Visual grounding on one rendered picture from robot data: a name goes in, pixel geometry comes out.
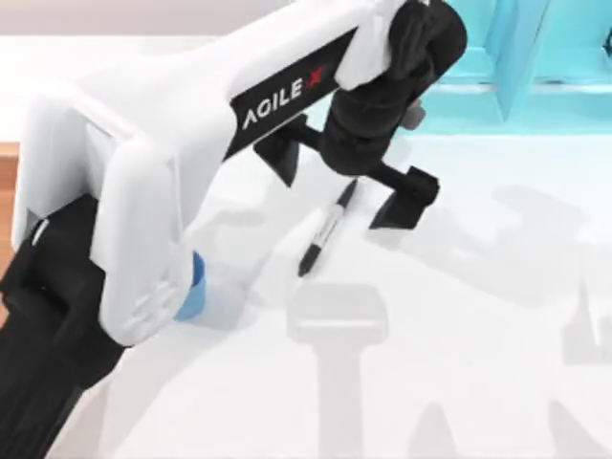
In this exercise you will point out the pale grey rounded box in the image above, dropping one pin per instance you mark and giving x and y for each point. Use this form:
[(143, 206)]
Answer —
[(415, 115)]

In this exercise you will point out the black marker pen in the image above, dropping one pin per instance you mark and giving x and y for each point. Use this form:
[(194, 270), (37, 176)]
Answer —
[(326, 227)]

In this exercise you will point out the blue cup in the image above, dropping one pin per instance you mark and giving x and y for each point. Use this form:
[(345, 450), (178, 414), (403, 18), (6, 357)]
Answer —
[(195, 291)]

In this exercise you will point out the light blue rack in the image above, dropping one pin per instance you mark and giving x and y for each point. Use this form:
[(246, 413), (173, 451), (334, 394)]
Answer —
[(540, 57)]

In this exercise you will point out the wooden furniture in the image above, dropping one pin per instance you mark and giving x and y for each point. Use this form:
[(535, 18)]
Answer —
[(9, 172)]

